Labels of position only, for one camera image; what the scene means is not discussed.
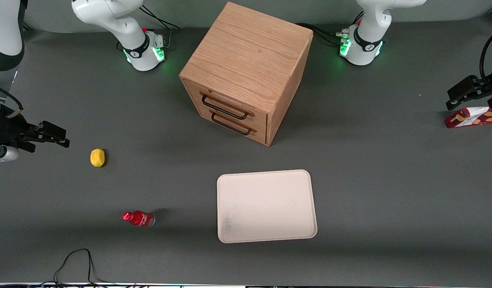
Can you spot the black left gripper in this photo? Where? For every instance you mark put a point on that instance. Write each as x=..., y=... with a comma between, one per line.
x=487, y=90

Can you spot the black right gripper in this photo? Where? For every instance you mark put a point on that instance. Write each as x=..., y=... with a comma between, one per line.
x=8, y=127

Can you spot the red cookie box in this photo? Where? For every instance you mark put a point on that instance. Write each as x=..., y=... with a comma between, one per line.
x=472, y=119

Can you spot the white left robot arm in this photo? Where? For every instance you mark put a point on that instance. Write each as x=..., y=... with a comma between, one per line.
x=368, y=44

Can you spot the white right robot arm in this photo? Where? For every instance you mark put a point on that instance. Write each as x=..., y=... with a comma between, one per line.
x=110, y=18

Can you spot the white rectangular tray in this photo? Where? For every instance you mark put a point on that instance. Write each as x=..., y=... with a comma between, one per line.
x=266, y=206

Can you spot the yellow lemon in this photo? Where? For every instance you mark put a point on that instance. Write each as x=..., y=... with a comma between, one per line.
x=97, y=157

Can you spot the red cola bottle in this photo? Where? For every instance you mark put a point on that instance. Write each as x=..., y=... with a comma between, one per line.
x=140, y=218

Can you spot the wooden drawer front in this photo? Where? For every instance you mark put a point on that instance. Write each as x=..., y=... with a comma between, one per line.
x=256, y=134
x=194, y=94

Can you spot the wooden drawer cabinet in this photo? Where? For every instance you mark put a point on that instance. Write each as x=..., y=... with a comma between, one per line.
x=250, y=52

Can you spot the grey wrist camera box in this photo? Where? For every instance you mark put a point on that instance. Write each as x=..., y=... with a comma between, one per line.
x=2, y=154

